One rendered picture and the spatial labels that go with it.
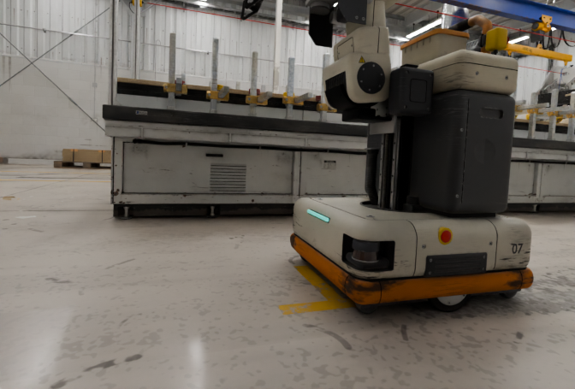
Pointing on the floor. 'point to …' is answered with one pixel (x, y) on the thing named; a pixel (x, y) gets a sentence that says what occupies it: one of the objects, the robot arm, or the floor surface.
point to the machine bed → (275, 167)
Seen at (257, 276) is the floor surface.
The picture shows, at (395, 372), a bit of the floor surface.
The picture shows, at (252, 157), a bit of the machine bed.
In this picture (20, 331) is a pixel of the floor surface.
